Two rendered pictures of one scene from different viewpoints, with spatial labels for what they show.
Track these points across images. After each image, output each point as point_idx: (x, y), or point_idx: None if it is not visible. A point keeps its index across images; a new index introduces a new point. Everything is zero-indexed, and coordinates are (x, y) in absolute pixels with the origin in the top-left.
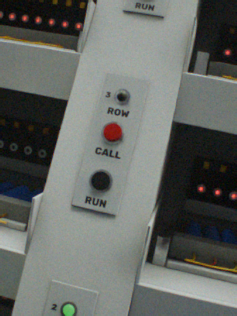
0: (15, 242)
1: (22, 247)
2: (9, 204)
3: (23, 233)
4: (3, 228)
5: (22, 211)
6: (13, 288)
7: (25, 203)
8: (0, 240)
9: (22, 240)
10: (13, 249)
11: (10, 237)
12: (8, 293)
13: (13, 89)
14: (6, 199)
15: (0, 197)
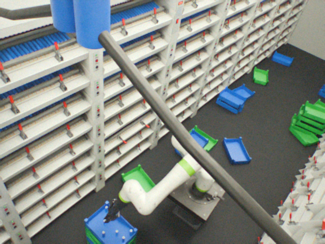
0: (153, 116)
1: (155, 116)
2: (149, 114)
3: (151, 114)
4: (149, 115)
5: (150, 113)
6: (154, 119)
7: (150, 112)
8: (153, 117)
9: (153, 115)
10: (155, 117)
11: (152, 116)
12: (154, 120)
13: None
14: (148, 113)
15: (148, 114)
